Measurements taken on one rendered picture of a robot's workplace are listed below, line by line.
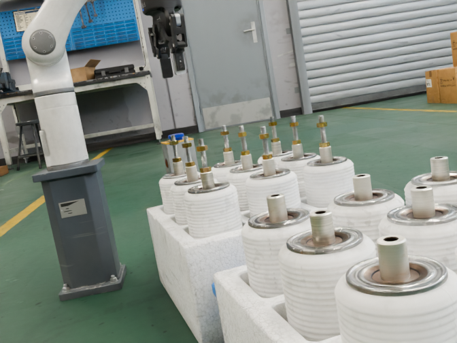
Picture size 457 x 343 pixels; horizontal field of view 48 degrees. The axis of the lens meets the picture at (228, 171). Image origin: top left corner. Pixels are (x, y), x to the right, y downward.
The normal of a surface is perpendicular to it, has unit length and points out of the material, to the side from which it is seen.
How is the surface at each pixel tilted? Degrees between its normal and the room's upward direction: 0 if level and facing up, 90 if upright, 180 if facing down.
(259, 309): 0
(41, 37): 85
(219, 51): 90
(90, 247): 90
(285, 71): 90
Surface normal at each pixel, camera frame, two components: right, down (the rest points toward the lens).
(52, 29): 0.34, 0.07
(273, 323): -0.16, -0.98
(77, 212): 0.14, 0.13
